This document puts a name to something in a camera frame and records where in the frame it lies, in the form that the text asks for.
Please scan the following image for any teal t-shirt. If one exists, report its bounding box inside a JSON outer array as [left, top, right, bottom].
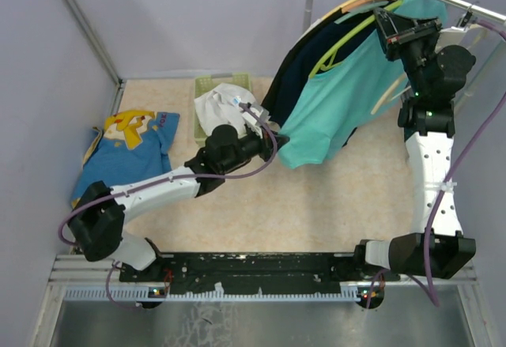
[[276, 0, 450, 171]]

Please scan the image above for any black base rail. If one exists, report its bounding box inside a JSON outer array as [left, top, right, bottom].
[[114, 252, 400, 308]]

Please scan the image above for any light green plastic basket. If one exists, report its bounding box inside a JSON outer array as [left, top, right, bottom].
[[194, 73, 256, 146]]

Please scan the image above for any black t-shirt white trim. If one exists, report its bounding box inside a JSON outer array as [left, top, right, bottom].
[[261, 5, 341, 114]]

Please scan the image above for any cream hanger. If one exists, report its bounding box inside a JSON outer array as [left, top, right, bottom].
[[371, 22, 489, 115]]

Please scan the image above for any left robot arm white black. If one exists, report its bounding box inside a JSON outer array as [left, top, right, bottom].
[[63, 125, 289, 281]]

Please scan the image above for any mint green hanger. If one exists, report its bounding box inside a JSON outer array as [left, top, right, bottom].
[[334, 1, 394, 25]]

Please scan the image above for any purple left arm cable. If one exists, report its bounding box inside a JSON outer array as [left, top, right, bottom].
[[58, 102, 280, 311]]

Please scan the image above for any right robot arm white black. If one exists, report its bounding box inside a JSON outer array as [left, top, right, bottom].
[[353, 9, 476, 281]]

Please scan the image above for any blue Pikachu t-shirt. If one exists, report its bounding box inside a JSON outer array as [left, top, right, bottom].
[[71, 110, 179, 207]]

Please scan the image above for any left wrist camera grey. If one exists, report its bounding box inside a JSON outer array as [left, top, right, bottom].
[[238, 102, 270, 138]]

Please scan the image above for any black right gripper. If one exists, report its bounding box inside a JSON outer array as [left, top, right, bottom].
[[372, 9, 444, 96]]

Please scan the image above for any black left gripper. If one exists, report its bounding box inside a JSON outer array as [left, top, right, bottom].
[[221, 123, 289, 173]]

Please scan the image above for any dark navy t-shirt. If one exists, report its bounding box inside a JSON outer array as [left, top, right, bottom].
[[270, 11, 372, 126]]

